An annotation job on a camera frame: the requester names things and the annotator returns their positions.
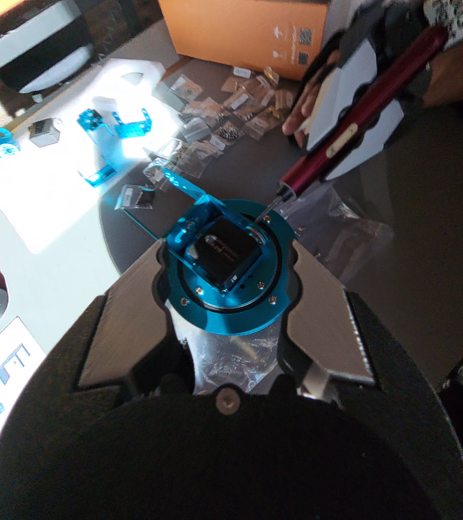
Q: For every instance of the blue perforated servo bracket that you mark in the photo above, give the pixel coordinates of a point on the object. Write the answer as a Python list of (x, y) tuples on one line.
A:
[(91, 122)]

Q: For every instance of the black and white chair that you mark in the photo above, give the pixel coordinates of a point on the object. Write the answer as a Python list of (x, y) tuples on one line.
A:
[(44, 57)]

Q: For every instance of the white foam sheet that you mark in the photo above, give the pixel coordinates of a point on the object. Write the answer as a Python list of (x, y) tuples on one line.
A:
[(52, 203)]

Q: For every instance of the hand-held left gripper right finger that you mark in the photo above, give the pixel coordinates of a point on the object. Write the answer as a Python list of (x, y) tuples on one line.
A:
[(329, 325)]

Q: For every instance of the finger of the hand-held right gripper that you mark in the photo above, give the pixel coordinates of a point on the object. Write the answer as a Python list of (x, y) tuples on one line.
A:
[(345, 93), (377, 142)]

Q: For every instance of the blue long U bracket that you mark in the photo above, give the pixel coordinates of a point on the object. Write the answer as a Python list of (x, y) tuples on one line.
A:
[(132, 128)]

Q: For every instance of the white foam block with cutout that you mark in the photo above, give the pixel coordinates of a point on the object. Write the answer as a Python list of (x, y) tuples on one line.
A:
[(113, 73)]

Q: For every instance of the orange and white cardboard box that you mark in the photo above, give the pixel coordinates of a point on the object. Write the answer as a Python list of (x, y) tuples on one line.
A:
[(235, 32)]

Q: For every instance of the person's right hand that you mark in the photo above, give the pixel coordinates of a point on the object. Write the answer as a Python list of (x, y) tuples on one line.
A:
[(304, 109)]

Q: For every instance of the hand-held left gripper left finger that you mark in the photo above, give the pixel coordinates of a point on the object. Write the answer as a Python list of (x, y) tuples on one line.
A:
[(121, 325)]

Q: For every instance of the pile of small screw bags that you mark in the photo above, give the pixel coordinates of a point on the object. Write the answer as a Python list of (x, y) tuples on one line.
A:
[(215, 134)]

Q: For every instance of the magenta electric screwdriver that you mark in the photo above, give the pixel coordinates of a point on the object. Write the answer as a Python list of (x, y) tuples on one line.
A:
[(337, 142)]

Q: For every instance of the clear plastic bag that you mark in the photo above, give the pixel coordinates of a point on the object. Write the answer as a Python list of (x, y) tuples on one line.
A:
[(337, 235)]

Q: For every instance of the silver servo motor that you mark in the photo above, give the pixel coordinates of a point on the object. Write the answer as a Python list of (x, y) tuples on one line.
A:
[(44, 134)]

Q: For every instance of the blue toy robot arm base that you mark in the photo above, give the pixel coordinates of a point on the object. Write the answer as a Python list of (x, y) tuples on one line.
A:
[(223, 252)]

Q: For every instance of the blue shallow U bracket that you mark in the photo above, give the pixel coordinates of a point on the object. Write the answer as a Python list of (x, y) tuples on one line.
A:
[(99, 176)]

